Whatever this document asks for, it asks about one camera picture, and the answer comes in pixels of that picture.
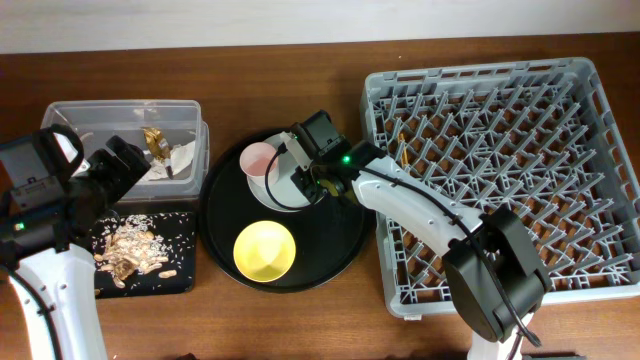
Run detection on clear plastic bin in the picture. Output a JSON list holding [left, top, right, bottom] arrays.
[[41, 100, 209, 202]]

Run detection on yellow bowl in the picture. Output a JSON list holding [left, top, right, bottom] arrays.
[[233, 220, 296, 283]]

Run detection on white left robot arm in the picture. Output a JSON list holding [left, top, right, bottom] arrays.
[[1, 125, 150, 359]]

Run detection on white wrapper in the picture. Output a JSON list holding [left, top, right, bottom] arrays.
[[140, 141, 196, 182]]

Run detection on grey dishwasher rack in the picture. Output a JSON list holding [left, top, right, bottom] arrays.
[[360, 58, 639, 304]]

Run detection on brown gold snack wrapper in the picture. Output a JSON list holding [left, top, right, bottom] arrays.
[[142, 127, 171, 161]]

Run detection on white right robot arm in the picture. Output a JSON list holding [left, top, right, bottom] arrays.
[[284, 140, 551, 359]]

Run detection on black rectangular tray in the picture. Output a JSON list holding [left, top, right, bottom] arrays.
[[89, 202, 197, 300]]

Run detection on food scraps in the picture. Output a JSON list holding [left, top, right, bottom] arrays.
[[92, 213, 196, 291]]

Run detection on black round tray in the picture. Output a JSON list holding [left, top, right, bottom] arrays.
[[198, 128, 375, 293]]

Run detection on pink cup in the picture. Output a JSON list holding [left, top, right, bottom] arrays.
[[239, 142, 279, 188]]

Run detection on grey plate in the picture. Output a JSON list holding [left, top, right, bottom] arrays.
[[245, 133, 311, 212]]

